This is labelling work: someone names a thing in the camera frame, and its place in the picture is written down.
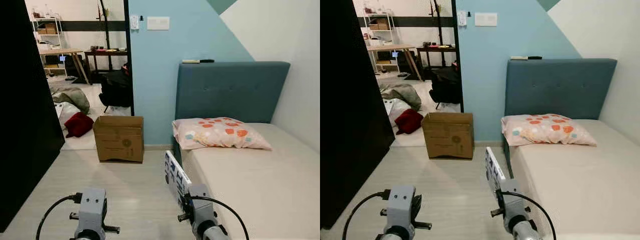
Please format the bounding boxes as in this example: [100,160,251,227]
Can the pink patterned pillow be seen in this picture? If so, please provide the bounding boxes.
[172,117,273,151]
[501,113,598,147]

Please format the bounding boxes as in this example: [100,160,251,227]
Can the red cloth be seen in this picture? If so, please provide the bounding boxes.
[65,112,94,139]
[395,108,424,136]

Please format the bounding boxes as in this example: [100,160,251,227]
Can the white fabric bag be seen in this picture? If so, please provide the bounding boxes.
[55,102,81,128]
[385,98,412,126]

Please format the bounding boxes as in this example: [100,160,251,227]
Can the black door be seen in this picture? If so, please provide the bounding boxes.
[320,0,396,231]
[0,0,66,233]

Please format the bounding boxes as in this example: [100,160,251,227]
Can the grey green beanbag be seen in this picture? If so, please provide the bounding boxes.
[380,82,422,112]
[52,87,91,114]

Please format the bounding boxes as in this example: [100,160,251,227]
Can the large black bag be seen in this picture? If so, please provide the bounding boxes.
[429,65,462,108]
[99,69,133,113]

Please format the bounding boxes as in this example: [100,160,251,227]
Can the teal upholstered headboard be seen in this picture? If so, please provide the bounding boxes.
[173,61,291,151]
[504,58,618,146]

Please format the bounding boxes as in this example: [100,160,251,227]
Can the dark wooden table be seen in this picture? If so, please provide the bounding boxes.
[84,49,128,73]
[416,45,457,68]

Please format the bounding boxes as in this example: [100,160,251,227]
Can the light wooden table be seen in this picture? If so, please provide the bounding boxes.
[39,48,91,85]
[367,44,423,81]

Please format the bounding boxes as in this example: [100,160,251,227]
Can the white shelf rack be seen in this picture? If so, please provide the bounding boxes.
[31,17,66,76]
[364,12,396,73]

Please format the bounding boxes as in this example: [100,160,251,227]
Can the black stand pole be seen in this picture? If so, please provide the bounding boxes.
[430,0,446,47]
[100,0,112,50]

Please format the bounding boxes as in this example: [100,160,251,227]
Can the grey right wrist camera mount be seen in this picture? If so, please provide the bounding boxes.
[187,183,217,236]
[499,179,526,232]

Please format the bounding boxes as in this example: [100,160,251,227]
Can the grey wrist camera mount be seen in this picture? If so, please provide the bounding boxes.
[187,183,217,236]
[499,179,526,232]
[80,188,107,240]
[389,185,417,240]

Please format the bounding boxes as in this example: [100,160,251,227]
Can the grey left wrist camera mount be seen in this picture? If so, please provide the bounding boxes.
[389,185,417,240]
[80,188,107,240]

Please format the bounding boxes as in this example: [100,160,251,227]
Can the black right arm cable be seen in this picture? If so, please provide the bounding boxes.
[190,196,250,240]
[500,191,557,240]

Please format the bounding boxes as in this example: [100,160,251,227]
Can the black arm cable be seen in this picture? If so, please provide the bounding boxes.
[343,190,392,240]
[36,194,83,240]
[190,196,250,240]
[500,191,557,240]

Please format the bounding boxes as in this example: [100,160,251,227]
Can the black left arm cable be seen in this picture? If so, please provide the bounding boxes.
[343,190,392,240]
[36,194,83,240]

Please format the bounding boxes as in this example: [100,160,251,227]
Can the black door frame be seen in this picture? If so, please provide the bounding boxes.
[122,0,135,117]
[450,0,464,113]

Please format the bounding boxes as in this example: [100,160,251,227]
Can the white light switch plate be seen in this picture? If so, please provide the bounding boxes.
[474,12,498,27]
[147,16,170,31]

